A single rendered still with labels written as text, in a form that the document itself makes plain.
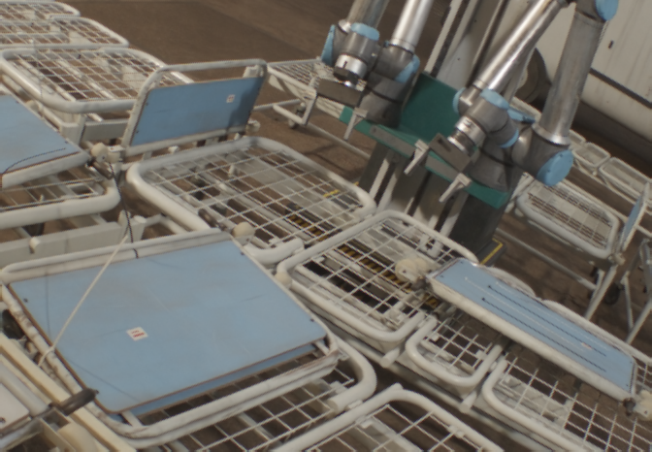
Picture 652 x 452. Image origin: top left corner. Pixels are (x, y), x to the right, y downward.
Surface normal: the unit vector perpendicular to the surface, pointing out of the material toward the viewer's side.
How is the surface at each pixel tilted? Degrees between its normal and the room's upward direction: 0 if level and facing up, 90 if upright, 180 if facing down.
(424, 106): 90
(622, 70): 88
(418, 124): 90
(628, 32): 88
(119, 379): 8
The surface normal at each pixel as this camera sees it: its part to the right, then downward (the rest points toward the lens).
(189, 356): 0.47, -0.79
